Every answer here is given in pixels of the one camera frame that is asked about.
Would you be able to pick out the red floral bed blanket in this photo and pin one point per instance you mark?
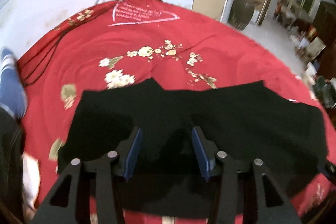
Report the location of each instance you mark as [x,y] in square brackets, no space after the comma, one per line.
[142,39]

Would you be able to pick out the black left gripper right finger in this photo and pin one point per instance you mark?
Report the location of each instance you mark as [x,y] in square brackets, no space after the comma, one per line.
[264,200]

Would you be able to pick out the black pants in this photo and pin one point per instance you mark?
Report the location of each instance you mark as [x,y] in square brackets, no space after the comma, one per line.
[247,121]

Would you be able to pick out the dark ceramic jar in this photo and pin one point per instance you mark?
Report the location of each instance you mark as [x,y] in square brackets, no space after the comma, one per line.
[241,13]

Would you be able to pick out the blue white sock foot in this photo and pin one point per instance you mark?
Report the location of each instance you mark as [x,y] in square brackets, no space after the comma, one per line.
[13,96]

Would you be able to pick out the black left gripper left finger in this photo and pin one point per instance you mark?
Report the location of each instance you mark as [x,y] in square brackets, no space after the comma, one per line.
[68,201]

